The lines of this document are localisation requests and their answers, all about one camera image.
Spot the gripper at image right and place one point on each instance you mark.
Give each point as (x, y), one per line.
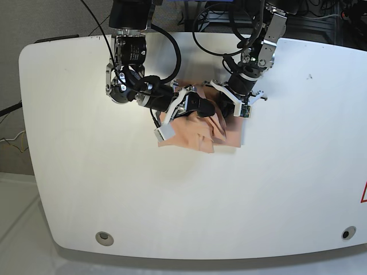
(237, 90)

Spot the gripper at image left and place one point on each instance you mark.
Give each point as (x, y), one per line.
(164, 99)

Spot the peach orange T-shirt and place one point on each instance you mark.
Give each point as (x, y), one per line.
(203, 134)

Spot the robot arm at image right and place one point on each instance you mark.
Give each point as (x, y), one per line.
(255, 55)

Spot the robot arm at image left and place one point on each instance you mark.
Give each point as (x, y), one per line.
(127, 56)

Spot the black desk leg base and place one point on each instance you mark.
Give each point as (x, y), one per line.
(191, 9)

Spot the black strip behind table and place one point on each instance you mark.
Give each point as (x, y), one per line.
(57, 38)

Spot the black bar at left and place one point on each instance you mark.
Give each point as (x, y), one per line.
(10, 109)

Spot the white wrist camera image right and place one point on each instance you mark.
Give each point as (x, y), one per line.
(241, 110)

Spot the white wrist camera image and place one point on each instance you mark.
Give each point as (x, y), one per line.
(164, 132)
(241, 110)

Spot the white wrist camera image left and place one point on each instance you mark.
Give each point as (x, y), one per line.
(164, 132)

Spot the aluminium frame rail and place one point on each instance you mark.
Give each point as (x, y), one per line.
(297, 27)

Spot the left table cable grommet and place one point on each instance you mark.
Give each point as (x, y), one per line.
(104, 239)

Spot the table cable grommet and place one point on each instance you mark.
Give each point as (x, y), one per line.
(348, 233)
(104, 239)

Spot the right table cable grommet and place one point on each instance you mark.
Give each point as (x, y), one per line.
(348, 233)

